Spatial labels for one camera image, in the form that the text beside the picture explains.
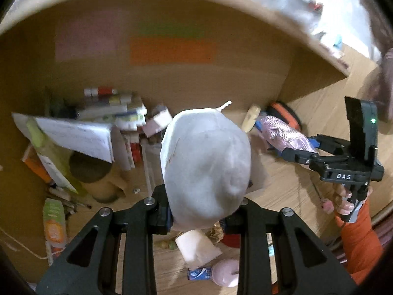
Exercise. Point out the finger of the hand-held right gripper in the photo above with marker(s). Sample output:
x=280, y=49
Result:
x=301, y=158
x=330, y=144

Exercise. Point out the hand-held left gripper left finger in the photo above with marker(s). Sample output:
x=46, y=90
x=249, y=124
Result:
x=162, y=218

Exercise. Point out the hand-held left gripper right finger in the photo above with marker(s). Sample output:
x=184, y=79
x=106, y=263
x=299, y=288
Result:
x=245, y=218

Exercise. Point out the pink mesh bag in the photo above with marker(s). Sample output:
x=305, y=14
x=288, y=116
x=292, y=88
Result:
x=282, y=132

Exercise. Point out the white tape roll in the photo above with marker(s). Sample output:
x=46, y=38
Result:
x=196, y=245

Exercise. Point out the pink knitted pouch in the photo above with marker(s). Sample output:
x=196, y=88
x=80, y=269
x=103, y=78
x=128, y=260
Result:
x=225, y=273

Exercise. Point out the white cloth bag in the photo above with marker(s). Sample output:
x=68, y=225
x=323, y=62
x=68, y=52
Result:
x=205, y=166

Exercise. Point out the blue packet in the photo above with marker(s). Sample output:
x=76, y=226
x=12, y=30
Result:
x=199, y=274

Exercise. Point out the person's right hand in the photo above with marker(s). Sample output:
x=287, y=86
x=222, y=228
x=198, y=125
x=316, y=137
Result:
x=341, y=201

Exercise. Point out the wooden desk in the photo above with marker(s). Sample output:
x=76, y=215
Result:
x=288, y=184

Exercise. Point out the orange and black round case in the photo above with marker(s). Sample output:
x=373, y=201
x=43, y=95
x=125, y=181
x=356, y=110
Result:
x=285, y=112

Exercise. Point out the cream bottle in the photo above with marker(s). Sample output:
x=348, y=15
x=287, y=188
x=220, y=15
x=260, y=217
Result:
x=250, y=118

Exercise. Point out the beige mug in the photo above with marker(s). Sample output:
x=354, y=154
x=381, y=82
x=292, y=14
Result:
x=101, y=187

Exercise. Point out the bundle of pens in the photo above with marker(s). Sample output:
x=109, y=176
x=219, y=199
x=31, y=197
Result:
x=66, y=198

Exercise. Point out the small white box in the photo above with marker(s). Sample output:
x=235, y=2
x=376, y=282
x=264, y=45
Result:
x=159, y=118

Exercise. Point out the green and orange tube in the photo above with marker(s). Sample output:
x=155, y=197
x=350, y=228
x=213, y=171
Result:
x=53, y=224

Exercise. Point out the wooden desk hutch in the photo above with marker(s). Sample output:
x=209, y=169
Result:
x=215, y=80

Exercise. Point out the stack of small boxes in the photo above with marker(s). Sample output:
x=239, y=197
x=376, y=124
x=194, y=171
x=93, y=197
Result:
x=113, y=110

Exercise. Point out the white handwritten paper sheet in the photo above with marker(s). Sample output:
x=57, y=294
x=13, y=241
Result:
x=76, y=135

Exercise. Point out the orange box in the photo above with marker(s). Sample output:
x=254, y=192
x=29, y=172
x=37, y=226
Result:
x=33, y=164

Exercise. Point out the red and white marker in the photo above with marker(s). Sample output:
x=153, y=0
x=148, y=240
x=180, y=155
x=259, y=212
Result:
x=101, y=91

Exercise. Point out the orange paper note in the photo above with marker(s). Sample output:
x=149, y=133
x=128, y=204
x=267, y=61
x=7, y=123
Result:
x=173, y=51

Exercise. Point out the green paper note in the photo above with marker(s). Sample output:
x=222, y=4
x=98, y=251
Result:
x=170, y=30

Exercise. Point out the pink paper note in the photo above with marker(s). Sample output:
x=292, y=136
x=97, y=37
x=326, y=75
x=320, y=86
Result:
x=90, y=37

